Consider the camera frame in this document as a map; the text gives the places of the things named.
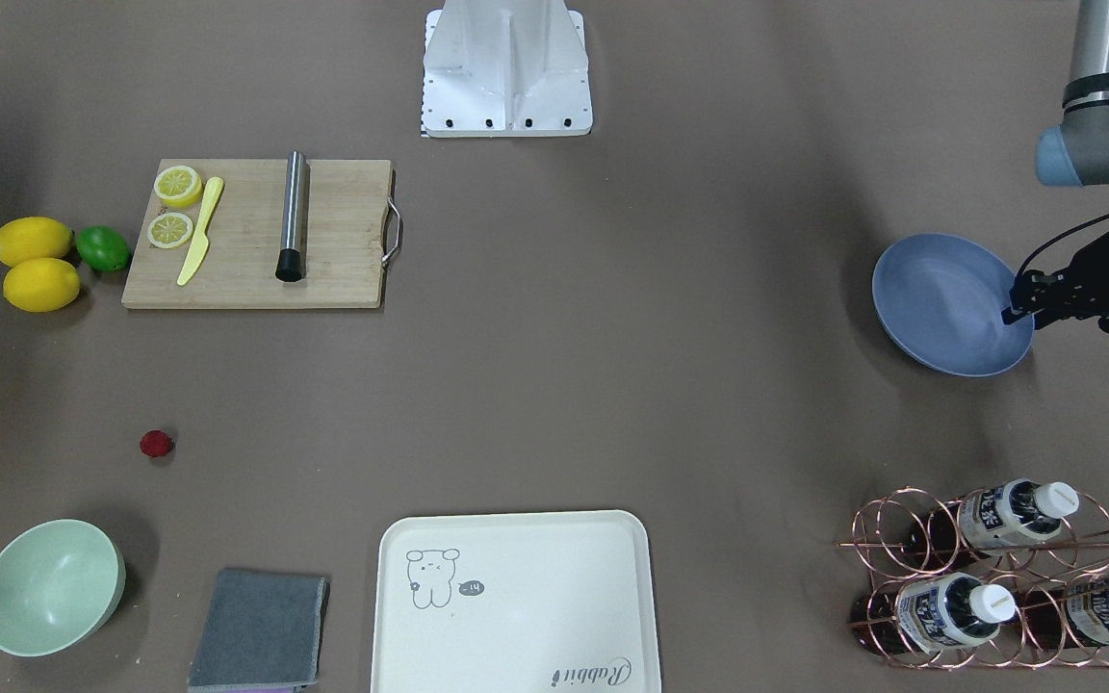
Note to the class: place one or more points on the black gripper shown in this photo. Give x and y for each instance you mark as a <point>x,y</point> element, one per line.
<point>1096,266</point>

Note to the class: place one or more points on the blue round plate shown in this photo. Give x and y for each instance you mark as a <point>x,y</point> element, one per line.
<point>940,298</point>

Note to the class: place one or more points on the cream rabbit tray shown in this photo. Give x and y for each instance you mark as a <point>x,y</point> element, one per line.
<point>516,602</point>

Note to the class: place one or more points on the wooden cutting board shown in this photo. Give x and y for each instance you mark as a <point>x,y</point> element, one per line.
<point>345,242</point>

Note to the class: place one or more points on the steel cylinder black tip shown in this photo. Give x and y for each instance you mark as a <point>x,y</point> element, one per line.
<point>291,260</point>

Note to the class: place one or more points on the yellow plastic knife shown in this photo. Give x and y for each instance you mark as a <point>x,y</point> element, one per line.
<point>199,242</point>

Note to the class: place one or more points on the grey folded cloth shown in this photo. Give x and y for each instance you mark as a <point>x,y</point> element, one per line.
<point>262,633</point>

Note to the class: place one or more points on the lemon half slice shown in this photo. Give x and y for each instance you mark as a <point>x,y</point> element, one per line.
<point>170,230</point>
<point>178,187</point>

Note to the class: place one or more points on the green lime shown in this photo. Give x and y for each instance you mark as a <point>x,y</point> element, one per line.
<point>103,248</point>

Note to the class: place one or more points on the yellow lemon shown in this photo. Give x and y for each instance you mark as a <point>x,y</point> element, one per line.
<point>41,285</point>
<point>33,237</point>

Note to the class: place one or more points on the green ceramic bowl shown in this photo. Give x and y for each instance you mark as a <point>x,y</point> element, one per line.
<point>60,581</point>

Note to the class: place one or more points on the copper wire bottle rack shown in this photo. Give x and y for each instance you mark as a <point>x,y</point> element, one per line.
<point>1040,576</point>

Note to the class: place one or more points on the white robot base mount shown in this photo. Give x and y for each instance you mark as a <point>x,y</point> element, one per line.
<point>505,69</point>

